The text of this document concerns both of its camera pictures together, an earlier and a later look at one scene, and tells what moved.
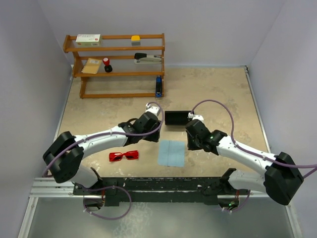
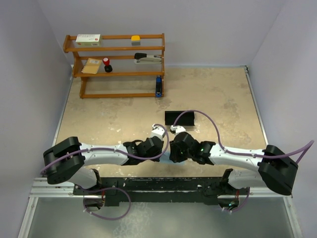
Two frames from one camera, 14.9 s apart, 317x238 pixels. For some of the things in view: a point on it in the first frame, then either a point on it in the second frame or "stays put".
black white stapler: [140, 58] stays put
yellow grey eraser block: [135, 40] stays put
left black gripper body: [155, 127] to [155, 154]
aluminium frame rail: [42, 187] stays put
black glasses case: [177, 118] stays put
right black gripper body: [193, 143] to [179, 155]
